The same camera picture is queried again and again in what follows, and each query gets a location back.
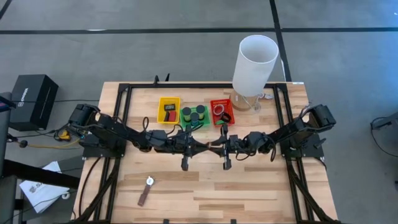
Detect black box with white print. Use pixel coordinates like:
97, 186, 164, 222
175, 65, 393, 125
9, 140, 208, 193
9, 73, 59, 131

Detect grey metal stand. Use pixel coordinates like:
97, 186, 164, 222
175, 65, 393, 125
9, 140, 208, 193
0, 91, 18, 224

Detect white lamp power cord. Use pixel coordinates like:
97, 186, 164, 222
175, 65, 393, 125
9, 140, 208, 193
242, 92, 275, 113

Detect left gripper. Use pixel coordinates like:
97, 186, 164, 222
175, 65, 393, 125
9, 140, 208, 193
169, 124, 208, 171

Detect brown leather strap watch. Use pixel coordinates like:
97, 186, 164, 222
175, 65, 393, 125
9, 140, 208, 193
137, 175, 155, 207

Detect red plastic basket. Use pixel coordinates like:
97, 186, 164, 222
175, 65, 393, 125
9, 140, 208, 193
210, 98, 236, 127

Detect black floor cable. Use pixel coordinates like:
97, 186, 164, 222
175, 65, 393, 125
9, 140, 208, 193
369, 115, 398, 158

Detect white printed papers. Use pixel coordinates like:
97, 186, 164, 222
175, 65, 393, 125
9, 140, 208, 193
19, 161, 70, 214

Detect yellow floor cable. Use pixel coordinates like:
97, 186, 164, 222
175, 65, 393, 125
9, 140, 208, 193
27, 129, 81, 150

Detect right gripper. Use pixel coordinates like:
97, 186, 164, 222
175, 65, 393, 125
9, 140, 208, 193
211, 123, 248, 171

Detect green sand hourglass marked three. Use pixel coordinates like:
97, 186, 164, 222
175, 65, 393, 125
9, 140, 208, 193
182, 106, 193, 123

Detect grey floor stand foot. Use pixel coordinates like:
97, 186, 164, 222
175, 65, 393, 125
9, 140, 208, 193
385, 111, 398, 127

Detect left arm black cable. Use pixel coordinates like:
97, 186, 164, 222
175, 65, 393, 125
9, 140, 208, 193
142, 116, 187, 135

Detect white shade wooden base lamp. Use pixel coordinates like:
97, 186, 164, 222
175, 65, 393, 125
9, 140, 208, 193
230, 34, 280, 112

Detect green plastic basket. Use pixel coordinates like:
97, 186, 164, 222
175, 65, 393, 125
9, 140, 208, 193
179, 105, 211, 129

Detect black metal beam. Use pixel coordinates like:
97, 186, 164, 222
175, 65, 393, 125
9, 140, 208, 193
0, 159, 81, 190

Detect yellow plastic basket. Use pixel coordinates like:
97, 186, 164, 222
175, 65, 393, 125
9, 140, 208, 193
157, 96, 182, 124

